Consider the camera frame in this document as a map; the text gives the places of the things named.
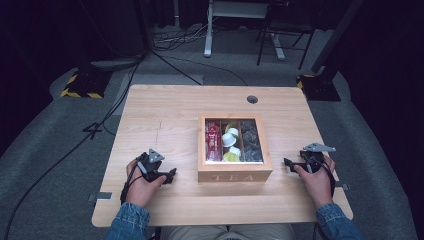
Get pile of dark clear packets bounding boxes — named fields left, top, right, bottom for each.
left=240, top=120, right=264, bottom=163

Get black chair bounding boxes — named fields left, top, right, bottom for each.
left=255, top=0, right=318, bottom=71

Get black yellow striped stand base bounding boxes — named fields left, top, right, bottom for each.
left=296, top=73, right=342, bottom=102
left=60, top=67, right=113, bottom=100

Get hand-held gripper cable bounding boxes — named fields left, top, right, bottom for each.
left=119, top=162, right=145, bottom=205
left=318, top=159, right=337, bottom=198

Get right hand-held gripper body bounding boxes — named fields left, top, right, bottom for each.
left=299, top=143, right=337, bottom=174

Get white desk frame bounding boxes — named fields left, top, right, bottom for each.
left=203, top=0, right=287, bottom=62

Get long black floor cable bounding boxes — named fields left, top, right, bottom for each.
left=2, top=54, right=146, bottom=240

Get dark slanted stand pole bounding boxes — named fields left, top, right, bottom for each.
left=311, top=0, right=365, bottom=75

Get person's legs beige trousers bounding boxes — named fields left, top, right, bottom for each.
left=159, top=223, right=296, bottom=240

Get pile of red sachets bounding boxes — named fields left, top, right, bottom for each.
left=205, top=120, right=223, bottom=162

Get left hand-held gripper cable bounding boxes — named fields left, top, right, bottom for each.
left=119, top=162, right=145, bottom=205

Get right hand-held gripper cable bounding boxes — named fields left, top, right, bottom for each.
left=318, top=159, right=337, bottom=198

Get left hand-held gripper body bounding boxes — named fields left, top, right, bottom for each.
left=136, top=148, right=169, bottom=183

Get bundle of floor cables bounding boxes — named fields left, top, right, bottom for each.
left=152, top=18, right=218, bottom=52

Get thin black floor cable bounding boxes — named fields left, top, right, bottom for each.
left=171, top=53, right=248, bottom=87

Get person's left hand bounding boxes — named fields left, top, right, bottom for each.
left=125, top=159, right=167, bottom=208

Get wooden box with window lid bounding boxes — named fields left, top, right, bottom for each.
left=197, top=113, right=274, bottom=183

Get person's right hand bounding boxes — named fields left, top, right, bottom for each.
left=293, top=156, right=336, bottom=209

